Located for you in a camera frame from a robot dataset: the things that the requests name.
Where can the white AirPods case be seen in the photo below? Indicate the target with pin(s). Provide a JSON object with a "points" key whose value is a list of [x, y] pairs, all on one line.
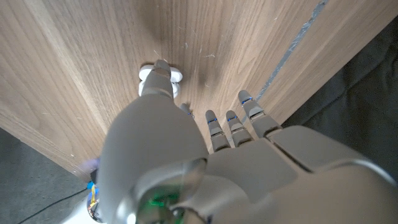
{"points": [[177, 76]]}

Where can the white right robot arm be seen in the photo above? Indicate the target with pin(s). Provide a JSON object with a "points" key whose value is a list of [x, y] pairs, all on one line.
{"points": [[79, 216]]}

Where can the black backdrop curtain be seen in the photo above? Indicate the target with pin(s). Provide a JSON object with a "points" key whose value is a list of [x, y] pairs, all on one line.
{"points": [[367, 109]]}

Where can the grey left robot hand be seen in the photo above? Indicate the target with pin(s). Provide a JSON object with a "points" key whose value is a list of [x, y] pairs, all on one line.
{"points": [[248, 180]]}

